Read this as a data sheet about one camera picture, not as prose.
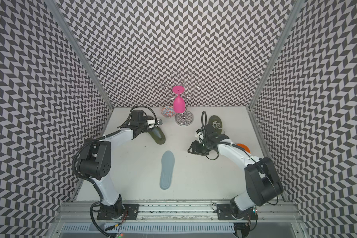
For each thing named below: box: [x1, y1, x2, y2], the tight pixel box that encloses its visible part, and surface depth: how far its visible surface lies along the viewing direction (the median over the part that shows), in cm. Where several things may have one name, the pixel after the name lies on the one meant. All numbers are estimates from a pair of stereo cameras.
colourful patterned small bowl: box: [160, 105, 177, 119], surface depth 117 cm
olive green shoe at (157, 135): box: [147, 125, 167, 145], surface depth 101 cm
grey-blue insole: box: [159, 150, 176, 190], surface depth 88 cm
